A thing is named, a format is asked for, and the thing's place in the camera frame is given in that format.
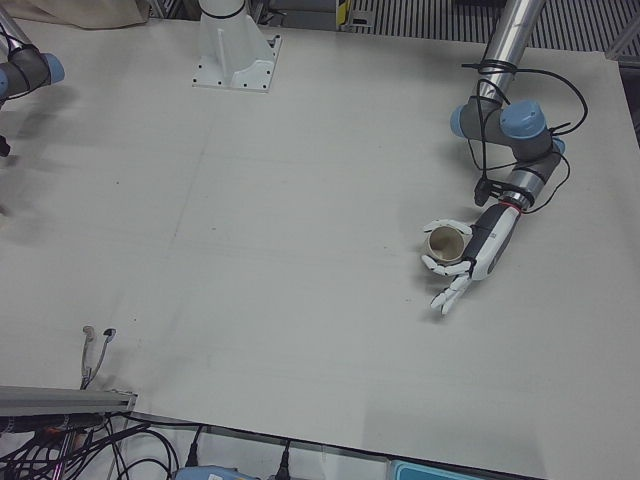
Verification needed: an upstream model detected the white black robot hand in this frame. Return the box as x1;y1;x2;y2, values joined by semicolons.
421;202;522;317

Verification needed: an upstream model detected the beige paper cup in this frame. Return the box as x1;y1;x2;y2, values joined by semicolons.
424;225;470;266

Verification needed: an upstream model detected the light blue plastic bin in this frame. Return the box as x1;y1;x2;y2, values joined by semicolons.
388;458;542;480

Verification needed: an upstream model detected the beige cloth bag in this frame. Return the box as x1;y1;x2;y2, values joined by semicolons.
8;0;152;30

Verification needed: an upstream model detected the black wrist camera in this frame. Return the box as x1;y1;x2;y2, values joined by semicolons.
473;176;504;207

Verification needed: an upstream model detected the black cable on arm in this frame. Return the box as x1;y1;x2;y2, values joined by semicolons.
461;58;589;215

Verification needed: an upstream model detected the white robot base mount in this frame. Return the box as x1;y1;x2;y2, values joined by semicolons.
191;0;283;95

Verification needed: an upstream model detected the aluminium extrusion post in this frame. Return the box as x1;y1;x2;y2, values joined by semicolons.
0;384;139;417

